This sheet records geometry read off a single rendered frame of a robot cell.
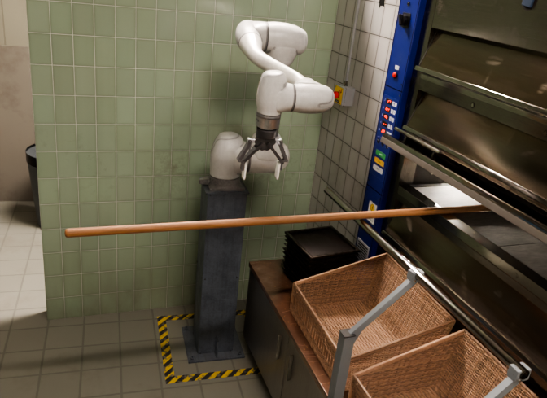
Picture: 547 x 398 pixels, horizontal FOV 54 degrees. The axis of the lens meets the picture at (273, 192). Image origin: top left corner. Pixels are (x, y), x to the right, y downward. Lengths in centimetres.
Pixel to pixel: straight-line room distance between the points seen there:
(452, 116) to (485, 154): 27
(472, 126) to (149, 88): 165
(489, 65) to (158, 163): 182
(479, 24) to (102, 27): 175
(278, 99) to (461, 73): 72
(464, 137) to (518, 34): 43
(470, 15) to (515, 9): 23
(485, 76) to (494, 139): 23
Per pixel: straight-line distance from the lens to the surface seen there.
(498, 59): 214
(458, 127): 226
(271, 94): 195
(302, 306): 246
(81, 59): 293
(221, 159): 266
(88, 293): 345
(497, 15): 215
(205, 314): 305
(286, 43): 247
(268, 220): 198
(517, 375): 158
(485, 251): 216
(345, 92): 293
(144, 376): 309
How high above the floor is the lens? 204
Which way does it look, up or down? 22 degrees down
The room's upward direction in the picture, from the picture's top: 6 degrees clockwise
